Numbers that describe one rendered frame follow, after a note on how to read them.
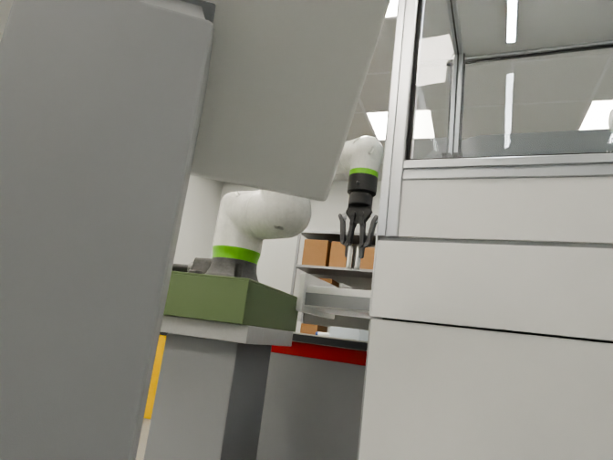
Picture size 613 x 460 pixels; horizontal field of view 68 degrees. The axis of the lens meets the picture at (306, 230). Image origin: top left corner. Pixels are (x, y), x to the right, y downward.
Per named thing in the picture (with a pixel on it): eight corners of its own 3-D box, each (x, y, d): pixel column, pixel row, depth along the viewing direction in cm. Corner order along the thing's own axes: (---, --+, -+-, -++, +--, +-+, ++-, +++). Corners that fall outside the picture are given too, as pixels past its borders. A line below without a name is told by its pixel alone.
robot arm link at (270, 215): (285, 235, 104) (289, 13, 110) (239, 237, 115) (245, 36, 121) (321, 238, 114) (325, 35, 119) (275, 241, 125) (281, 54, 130)
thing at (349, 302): (304, 306, 130) (306, 285, 131) (333, 314, 153) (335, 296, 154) (451, 320, 114) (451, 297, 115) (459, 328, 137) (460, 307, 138)
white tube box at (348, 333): (328, 336, 164) (329, 326, 165) (340, 338, 171) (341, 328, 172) (358, 340, 157) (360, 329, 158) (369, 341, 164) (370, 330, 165)
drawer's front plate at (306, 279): (295, 310, 129) (300, 272, 131) (329, 318, 154) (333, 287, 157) (301, 311, 128) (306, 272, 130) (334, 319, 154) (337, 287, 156)
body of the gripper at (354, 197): (377, 198, 146) (374, 226, 144) (351, 198, 150) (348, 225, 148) (370, 191, 140) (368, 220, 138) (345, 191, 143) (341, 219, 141)
